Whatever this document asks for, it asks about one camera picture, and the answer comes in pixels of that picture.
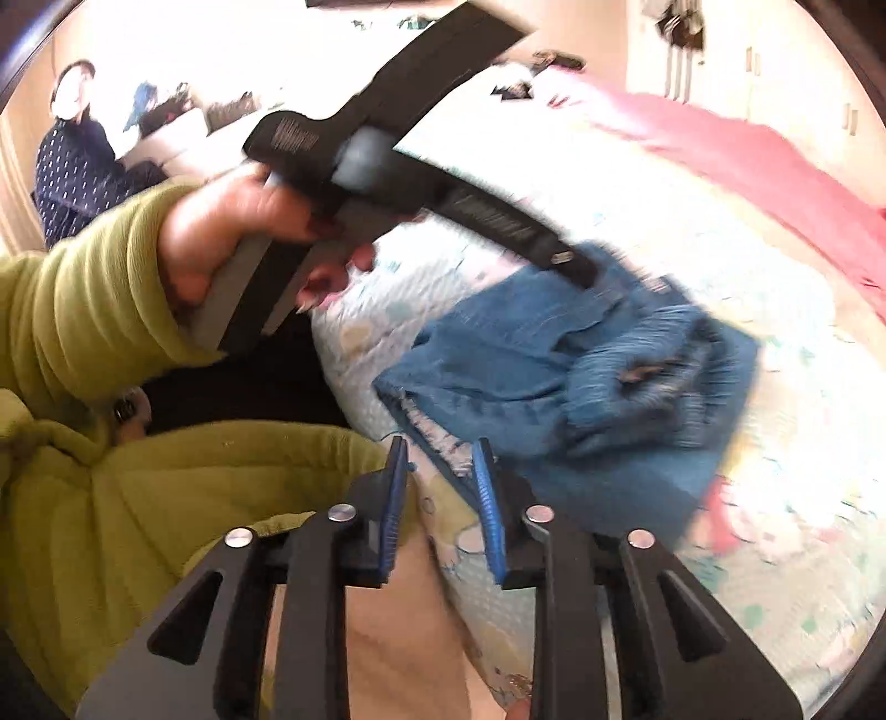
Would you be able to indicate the person's green sweater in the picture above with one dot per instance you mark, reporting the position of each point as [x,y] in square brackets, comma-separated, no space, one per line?
[173,498]

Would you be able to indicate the blue denim pants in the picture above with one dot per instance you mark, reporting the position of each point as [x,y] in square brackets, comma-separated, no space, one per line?
[519,346]

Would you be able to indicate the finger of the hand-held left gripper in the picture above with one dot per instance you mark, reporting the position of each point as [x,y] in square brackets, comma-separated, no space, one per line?
[512,225]

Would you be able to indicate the person's left forearm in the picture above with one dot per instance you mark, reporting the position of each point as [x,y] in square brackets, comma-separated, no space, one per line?
[83,311]

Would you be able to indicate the white sofa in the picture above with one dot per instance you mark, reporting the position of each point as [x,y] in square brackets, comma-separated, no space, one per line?
[173,138]

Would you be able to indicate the light blue printed quilt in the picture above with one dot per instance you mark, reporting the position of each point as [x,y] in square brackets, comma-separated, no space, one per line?
[796,484]

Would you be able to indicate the pink blanket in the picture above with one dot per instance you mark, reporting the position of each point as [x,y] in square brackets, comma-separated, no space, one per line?
[727,152]

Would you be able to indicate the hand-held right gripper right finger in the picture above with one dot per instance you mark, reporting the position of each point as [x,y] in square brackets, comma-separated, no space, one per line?
[489,516]

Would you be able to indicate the dark hanging bag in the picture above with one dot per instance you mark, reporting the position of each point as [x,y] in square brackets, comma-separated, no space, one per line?
[682,28]

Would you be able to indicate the person's left hand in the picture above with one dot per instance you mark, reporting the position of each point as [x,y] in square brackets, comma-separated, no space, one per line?
[214,214]

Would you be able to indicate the white wardrobe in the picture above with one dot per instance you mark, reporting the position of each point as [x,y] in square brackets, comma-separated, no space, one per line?
[782,69]

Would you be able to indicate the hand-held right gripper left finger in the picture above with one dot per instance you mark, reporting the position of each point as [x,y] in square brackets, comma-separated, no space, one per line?
[393,502]

